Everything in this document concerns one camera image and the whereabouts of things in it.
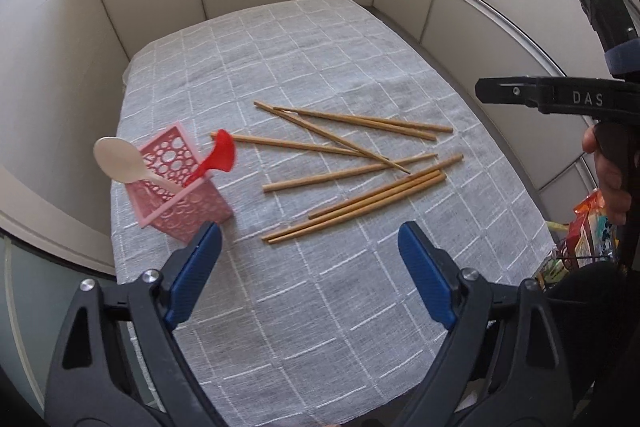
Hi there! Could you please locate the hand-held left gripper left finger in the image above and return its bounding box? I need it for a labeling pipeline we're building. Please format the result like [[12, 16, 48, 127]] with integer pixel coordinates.
[[44, 221, 228, 427]]

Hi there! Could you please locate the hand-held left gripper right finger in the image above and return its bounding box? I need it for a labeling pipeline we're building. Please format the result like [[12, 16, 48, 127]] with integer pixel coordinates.
[[397, 221, 576, 427]]

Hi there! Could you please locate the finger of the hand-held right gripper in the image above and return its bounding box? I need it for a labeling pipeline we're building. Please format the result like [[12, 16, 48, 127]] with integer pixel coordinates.
[[475, 77, 541, 108]]

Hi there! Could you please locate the pink perforated plastic basket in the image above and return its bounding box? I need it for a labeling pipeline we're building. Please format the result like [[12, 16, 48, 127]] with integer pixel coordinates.
[[123, 120, 235, 243]]

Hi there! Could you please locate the bunch of wooden chopsticks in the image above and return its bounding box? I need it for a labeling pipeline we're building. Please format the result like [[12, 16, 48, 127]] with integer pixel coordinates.
[[211, 100, 464, 244]]

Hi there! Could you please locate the red plastic spoon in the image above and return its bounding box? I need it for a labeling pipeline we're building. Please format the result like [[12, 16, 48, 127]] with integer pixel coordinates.
[[182, 129, 238, 188]]

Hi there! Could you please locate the white plastic spoon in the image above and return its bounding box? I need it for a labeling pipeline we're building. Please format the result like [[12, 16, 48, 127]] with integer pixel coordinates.
[[93, 137, 183, 198]]

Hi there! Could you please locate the person's right hand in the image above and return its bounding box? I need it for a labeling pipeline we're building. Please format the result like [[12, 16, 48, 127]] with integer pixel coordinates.
[[582, 126, 633, 226]]

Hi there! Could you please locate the grey checked tablecloth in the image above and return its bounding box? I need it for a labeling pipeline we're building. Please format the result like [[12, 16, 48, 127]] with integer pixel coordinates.
[[110, 0, 558, 427]]

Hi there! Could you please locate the colourful snack packet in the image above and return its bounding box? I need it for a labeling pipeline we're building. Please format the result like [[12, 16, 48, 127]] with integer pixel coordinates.
[[535, 189, 626, 288]]

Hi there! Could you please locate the sliding glass door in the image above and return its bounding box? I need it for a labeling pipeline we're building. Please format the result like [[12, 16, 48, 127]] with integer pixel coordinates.
[[0, 227, 131, 408]]

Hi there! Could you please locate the person's dark clothing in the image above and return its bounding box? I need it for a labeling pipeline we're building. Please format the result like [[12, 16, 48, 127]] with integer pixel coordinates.
[[542, 257, 640, 413]]

